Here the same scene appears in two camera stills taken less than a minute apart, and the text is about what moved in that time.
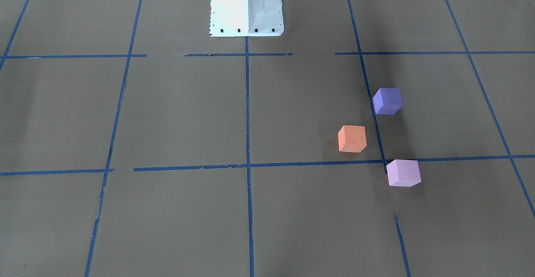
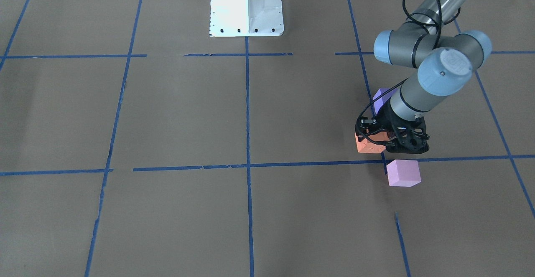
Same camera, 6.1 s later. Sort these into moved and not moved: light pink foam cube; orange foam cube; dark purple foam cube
Moved: orange foam cube
Not moved: dark purple foam cube; light pink foam cube
